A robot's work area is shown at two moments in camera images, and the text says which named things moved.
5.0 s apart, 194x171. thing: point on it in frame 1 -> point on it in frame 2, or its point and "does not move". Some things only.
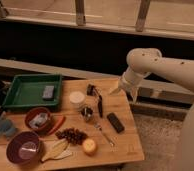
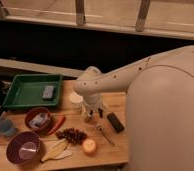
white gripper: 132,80 -> 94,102
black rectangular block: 115,122 does not move
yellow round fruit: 89,146 does not move
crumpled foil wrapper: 38,120 does not move
